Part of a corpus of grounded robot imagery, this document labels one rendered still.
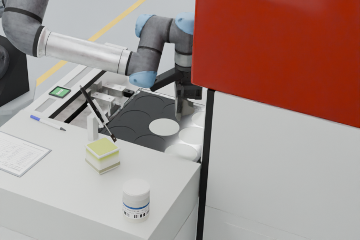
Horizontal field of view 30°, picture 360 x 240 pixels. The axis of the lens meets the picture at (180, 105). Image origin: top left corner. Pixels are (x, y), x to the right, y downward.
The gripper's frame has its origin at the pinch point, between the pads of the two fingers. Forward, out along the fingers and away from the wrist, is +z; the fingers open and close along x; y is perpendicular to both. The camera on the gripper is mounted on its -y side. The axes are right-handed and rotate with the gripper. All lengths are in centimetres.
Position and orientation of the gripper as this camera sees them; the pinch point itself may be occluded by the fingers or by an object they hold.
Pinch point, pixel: (176, 117)
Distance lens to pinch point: 214.4
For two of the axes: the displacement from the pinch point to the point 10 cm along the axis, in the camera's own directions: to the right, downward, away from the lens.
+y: 9.9, -0.1, 1.0
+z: -0.4, 8.4, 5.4
